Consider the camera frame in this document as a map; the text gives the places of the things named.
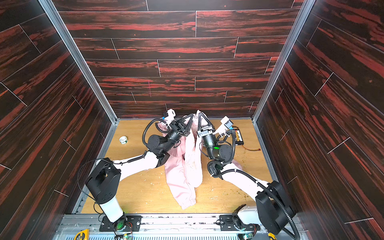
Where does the aluminium corner post right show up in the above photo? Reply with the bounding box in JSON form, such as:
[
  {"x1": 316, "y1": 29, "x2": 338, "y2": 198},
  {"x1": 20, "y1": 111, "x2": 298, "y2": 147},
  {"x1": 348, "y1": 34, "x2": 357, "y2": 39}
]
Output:
[{"x1": 251, "y1": 0, "x2": 317, "y2": 123}]

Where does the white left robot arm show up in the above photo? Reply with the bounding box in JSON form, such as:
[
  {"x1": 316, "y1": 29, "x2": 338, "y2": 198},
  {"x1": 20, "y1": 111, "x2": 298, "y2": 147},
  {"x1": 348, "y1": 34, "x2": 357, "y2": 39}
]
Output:
[{"x1": 86, "y1": 110, "x2": 194, "y2": 232}]

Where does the yellow tape measure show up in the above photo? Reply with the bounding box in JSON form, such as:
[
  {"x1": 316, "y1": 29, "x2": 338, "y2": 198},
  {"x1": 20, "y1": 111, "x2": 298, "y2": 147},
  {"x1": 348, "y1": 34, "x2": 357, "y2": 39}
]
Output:
[{"x1": 74, "y1": 229, "x2": 90, "y2": 240}]

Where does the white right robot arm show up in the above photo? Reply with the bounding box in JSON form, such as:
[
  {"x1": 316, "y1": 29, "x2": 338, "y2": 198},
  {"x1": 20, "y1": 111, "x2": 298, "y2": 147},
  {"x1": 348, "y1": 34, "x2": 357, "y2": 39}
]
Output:
[{"x1": 197, "y1": 112, "x2": 301, "y2": 240}]

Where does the aluminium corner post left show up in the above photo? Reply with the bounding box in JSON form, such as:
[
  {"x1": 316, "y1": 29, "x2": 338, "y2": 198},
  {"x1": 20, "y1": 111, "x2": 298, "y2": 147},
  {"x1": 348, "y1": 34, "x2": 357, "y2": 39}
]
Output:
[{"x1": 38, "y1": 0, "x2": 119, "y2": 125}]

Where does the aluminium front rail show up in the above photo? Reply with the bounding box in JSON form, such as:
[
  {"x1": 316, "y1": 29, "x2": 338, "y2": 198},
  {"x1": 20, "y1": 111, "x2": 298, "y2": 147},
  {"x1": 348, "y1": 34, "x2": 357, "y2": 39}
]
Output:
[{"x1": 53, "y1": 213, "x2": 310, "y2": 240}]

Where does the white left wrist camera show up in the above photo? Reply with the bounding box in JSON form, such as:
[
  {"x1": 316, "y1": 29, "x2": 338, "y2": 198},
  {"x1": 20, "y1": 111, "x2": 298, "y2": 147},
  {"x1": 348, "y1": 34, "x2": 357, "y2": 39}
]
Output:
[{"x1": 163, "y1": 109, "x2": 176, "y2": 125}]

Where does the aluminium corner post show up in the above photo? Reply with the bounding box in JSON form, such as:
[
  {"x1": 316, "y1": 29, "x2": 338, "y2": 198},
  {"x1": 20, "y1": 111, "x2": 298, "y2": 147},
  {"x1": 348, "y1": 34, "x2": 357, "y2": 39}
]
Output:
[
  {"x1": 251, "y1": 0, "x2": 317, "y2": 123},
  {"x1": 38, "y1": 0, "x2": 119, "y2": 125}
]

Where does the pink zip jacket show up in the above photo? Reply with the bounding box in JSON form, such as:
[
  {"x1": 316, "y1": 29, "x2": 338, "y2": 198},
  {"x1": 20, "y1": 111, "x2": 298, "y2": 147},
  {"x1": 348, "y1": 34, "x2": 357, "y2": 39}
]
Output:
[{"x1": 157, "y1": 109, "x2": 244, "y2": 210}]

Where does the small white tape roll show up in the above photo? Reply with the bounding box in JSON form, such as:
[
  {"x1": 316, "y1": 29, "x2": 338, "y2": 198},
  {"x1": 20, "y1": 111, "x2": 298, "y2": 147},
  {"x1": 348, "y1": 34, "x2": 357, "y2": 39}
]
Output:
[{"x1": 119, "y1": 136, "x2": 128, "y2": 145}]

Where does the yellow handled tool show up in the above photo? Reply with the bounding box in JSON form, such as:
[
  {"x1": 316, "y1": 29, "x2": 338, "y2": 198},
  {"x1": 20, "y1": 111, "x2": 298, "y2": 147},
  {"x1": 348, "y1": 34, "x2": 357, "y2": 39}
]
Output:
[{"x1": 268, "y1": 233, "x2": 277, "y2": 240}]

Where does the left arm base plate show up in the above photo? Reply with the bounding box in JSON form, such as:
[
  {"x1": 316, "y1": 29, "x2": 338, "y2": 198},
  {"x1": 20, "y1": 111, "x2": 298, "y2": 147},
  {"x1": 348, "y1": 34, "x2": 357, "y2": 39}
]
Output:
[{"x1": 99, "y1": 215, "x2": 142, "y2": 233}]

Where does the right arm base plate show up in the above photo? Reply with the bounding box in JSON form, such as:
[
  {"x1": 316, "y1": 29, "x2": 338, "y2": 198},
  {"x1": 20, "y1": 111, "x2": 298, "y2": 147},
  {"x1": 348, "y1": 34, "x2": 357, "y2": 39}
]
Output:
[{"x1": 215, "y1": 215, "x2": 261, "y2": 232}]

